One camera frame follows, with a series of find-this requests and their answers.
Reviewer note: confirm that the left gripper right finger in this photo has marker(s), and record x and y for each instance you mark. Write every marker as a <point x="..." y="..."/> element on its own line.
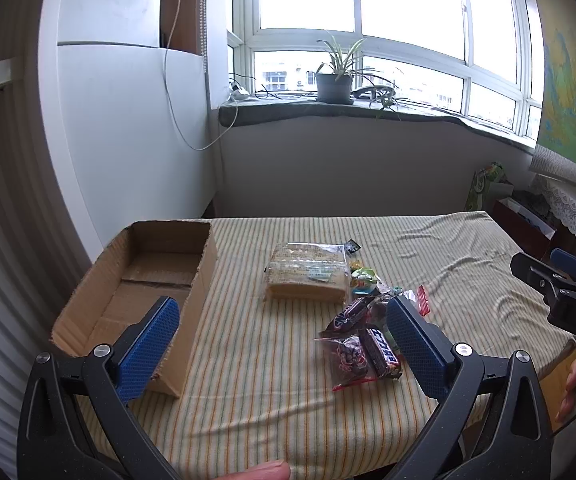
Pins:
<point x="515" y="441"/>

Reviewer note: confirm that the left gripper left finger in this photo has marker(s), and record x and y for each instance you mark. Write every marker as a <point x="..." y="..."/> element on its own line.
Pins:
<point x="76" y="422"/>

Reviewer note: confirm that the Snickers chocolate bar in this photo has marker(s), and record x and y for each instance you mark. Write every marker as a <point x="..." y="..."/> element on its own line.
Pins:
<point x="380" y="354"/>

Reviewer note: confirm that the clear red-edged snack bag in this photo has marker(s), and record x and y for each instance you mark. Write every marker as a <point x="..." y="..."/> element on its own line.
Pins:
<point x="347" y="358"/>

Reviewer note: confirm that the dark brown chocolate bar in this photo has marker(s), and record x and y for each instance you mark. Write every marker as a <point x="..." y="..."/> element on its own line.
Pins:
<point x="347" y="319"/>

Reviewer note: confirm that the green jelly cup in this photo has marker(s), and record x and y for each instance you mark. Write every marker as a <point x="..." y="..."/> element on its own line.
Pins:
<point x="364" y="281"/>

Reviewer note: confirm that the small black snack packet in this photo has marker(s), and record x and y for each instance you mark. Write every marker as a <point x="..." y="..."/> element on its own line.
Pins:
<point x="351" y="247"/>

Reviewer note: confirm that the bagged sliced bread loaf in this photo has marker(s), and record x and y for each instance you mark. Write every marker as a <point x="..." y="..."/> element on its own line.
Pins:
<point x="308" y="271"/>

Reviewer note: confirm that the yellow candy wrapper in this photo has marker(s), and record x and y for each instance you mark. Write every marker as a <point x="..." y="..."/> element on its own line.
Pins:
<point x="355" y="263"/>

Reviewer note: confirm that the person's right hand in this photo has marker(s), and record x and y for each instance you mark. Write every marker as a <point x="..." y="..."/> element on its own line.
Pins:
<point x="569" y="399"/>

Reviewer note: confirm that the person's left hand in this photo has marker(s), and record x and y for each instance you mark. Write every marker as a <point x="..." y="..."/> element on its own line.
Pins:
<point x="275" y="470"/>

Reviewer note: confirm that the red storage box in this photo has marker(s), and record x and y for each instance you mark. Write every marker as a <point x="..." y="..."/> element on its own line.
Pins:
<point x="530" y="233"/>

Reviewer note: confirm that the green printed bag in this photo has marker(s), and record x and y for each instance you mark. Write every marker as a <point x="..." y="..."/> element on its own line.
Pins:
<point x="488" y="185"/>

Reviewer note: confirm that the white radiator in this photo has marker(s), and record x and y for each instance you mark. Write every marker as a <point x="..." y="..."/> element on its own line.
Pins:
<point x="37" y="270"/>

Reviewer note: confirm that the open cardboard box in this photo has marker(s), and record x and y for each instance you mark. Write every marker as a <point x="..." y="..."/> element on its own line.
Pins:
<point x="145" y="261"/>

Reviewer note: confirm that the striped tablecloth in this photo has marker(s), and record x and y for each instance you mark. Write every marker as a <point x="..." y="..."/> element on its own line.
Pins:
<point x="269" y="362"/>

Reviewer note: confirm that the small trailing plant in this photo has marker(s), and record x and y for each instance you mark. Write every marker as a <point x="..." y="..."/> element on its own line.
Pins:
<point x="382" y="96"/>

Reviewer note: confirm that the potted spider plant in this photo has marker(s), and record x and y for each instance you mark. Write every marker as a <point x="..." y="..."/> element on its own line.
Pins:
<point x="339" y="75"/>

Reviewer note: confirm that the white cabinet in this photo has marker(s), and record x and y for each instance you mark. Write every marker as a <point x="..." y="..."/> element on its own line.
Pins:
<point x="125" y="119"/>

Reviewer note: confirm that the white power adapter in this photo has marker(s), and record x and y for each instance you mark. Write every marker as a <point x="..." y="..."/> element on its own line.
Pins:
<point x="238" y="93"/>

